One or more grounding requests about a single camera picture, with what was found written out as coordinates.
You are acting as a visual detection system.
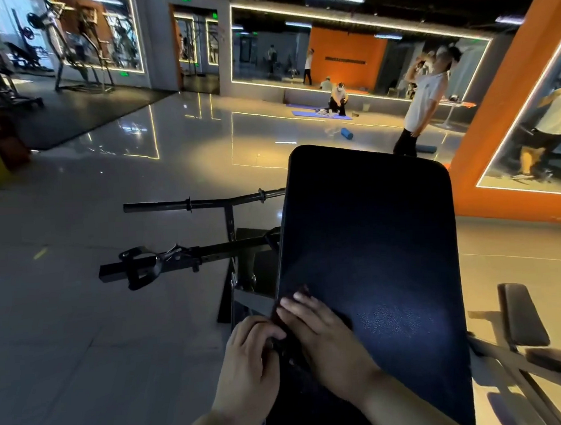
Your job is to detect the person's right hand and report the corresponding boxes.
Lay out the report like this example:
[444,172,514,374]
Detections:
[275,287,383,397]

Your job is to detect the person's left hand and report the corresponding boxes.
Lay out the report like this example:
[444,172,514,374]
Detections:
[207,314,291,425]

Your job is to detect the dark cleaning cloth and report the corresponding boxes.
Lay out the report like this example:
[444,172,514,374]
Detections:
[269,283,355,373]

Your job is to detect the person's right forearm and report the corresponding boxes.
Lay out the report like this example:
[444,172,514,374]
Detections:
[357,364,464,425]

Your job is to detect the black padded bench backrest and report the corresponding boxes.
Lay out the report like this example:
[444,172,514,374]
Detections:
[251,138,477,425]

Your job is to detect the blue yoga mat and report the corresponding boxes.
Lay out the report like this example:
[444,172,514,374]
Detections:
[291,107,353,123]

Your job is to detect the white round table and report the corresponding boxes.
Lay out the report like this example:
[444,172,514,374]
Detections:
[435,97,478,131]

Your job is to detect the black rubber floor mat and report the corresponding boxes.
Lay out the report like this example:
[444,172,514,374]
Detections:
[3,66,178,153]

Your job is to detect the grey gym machine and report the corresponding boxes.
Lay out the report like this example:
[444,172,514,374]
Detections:
[26,0,118,96]

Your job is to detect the black weight bench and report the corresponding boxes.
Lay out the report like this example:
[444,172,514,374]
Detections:
[0,28,45,112]

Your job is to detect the black metal machine frame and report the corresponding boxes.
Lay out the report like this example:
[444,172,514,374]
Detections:
[95,187,293,337]

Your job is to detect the grey metal bench frame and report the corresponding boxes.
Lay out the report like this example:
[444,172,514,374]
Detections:
[467,325,561,425]

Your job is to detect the large wall mirror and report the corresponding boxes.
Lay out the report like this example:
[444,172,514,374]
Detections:
[228,0,495,112]

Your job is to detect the orange framed wall mirror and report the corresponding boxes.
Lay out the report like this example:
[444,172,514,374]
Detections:
[469,40,561,200]

